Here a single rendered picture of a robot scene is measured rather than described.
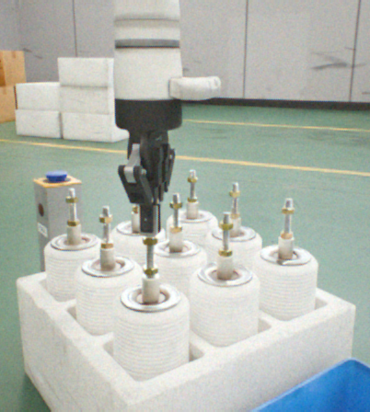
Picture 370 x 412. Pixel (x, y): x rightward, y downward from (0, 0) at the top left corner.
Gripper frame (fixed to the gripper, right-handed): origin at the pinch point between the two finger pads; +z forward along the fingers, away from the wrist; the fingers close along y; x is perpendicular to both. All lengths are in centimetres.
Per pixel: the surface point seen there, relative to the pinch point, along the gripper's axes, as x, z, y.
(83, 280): -11.1, 10.8, -3.1
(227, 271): 7.8, 9.4, -8.4
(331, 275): 22, 35, -71
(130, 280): -5.1, 11.1, -5.2
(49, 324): -17.4, 18.9, -3.8
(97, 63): -129, -15, -249
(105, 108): -125, 13, -249
